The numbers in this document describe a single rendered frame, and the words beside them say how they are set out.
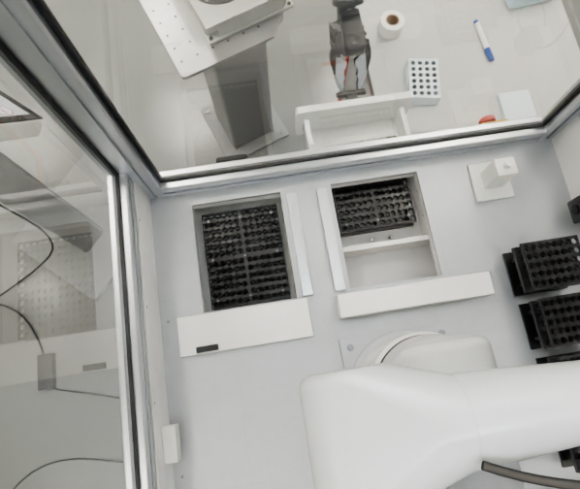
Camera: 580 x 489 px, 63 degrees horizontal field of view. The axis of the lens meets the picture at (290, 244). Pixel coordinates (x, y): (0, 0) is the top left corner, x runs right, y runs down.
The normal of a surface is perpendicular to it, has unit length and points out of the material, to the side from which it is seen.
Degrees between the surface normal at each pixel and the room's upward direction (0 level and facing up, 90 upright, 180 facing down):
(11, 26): 90
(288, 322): 0
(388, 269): 0
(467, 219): 0
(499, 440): 20
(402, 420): 11
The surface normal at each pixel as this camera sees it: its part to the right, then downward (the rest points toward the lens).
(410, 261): 0.00, -0.25
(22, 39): 0.15, 0.95
